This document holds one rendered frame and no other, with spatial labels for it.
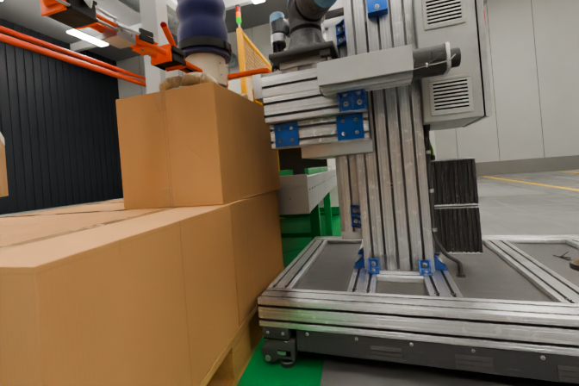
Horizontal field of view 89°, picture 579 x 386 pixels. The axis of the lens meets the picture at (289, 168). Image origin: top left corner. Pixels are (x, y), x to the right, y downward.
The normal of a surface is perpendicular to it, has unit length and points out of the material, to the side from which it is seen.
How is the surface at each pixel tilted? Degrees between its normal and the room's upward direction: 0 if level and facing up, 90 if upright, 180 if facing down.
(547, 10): 90
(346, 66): 90
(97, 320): 90
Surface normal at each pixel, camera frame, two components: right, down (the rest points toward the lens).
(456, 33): -0.31, 0.02
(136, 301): 0.97, -0.08
